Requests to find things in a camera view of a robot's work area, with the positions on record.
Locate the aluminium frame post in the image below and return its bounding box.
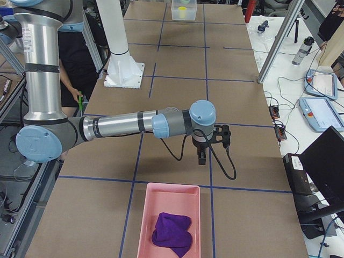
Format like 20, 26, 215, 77
257, 0, 305, 84

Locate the person in black clothes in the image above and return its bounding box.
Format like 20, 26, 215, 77
58, 32, 98, 117

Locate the black box device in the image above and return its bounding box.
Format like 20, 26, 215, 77
283, 153, 315, 196

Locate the clear plastic bin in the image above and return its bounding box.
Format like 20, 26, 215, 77
171, 0, 197, 21

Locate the purple cloth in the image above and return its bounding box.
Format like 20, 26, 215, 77
151, 212, 192, 257

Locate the yellow plastic cup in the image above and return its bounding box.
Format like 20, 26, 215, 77
178, 6, 187, 20

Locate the pink plastic tray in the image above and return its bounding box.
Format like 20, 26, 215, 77
137, 183, 201, 257

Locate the folded blue umbrella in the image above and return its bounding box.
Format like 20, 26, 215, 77
257, 20, 269, 33

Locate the clear water bottle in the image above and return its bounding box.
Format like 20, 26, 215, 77
292, 37, 314, 66

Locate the red cylinder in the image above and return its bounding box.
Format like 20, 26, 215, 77
245, 0, 256, 23

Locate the black monitor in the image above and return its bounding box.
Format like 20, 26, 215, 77
298, 126, 343, 224

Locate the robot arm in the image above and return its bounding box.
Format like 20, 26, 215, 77
13, 1, 216, 163

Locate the green handled tool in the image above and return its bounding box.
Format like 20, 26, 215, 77
78, 92, 83, 112

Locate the near teach pendant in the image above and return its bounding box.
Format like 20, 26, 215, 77
299, 97, 343, 132

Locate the white pillar with base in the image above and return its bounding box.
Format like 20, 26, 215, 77
97, 0, 145, 89

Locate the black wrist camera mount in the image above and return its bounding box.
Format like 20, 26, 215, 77
210, 125, 231, 149

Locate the far teach pendant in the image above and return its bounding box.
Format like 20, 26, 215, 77
304, 69, 338, 101

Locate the teach pendant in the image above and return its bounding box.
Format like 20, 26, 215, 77
304, 69, 338, 101
299, 97, 343, 132

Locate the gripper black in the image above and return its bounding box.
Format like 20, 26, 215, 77
192, 138, 211, 165

